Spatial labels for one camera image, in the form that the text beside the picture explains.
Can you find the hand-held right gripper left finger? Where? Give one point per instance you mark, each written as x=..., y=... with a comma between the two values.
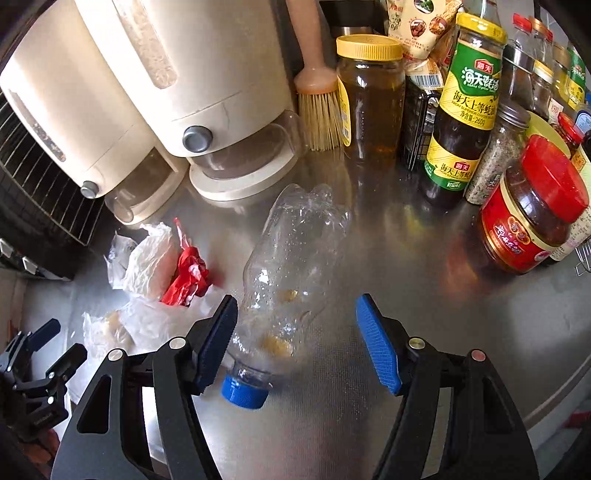
x=214, y=346

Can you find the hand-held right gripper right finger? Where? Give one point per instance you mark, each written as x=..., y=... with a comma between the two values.
x=378, y=350

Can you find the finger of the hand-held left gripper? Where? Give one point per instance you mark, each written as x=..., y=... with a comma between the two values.
x=67, y=364
x=41, y=334

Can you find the red wrapper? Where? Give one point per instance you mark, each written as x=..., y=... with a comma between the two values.
x=187, y=277

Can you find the clear plastic bag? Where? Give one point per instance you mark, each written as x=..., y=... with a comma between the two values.
x=138, y=327

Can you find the clear plastic bottle blue cap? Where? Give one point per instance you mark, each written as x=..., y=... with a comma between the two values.
x=295, y=267

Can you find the white plastic wrap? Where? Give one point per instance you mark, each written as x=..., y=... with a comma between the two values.
x=143, y=258

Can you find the red-lid chili sauce jar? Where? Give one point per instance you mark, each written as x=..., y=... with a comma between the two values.
x=531, y=217

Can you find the cream rice dispenser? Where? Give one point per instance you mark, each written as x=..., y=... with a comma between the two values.
x=198, y=69
x=69, y=120

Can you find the metal-lid spice jar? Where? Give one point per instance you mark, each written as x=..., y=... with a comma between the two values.
x=494, y=161

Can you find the dark sauce bottle green label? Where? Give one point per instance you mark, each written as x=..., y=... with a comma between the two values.
x=466, y=120

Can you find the beige dish brush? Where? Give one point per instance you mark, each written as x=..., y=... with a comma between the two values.
x=318, y=110

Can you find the yellow-lid honey jar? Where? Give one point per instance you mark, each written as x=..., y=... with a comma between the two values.
x=369, y=101

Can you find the short yellow-lid jar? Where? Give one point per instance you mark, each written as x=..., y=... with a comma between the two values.
x=545, y=134

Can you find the yellow seasoning packet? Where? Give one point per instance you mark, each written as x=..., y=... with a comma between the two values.
x=425, y=74

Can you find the soy sauce bottle red cap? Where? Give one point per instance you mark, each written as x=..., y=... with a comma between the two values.
x=570, y=129

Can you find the glass oil dispenser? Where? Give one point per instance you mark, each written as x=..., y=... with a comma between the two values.
x=517, y=78

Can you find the small dark bottle yellow cap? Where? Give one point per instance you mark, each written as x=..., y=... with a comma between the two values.
x=544, y=92

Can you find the blue-cap bottle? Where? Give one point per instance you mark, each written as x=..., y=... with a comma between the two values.
x=584, y=117

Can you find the snack packet with clip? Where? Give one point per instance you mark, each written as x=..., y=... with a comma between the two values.
x=415, y=27

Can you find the green-label bottle yellow cap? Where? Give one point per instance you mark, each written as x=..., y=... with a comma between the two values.
x=577, y=78

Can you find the dark steel grinder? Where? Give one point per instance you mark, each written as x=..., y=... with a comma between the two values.
x=351, y=14

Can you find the clear bottle red cap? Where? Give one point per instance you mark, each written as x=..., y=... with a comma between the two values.
x=521, y=25

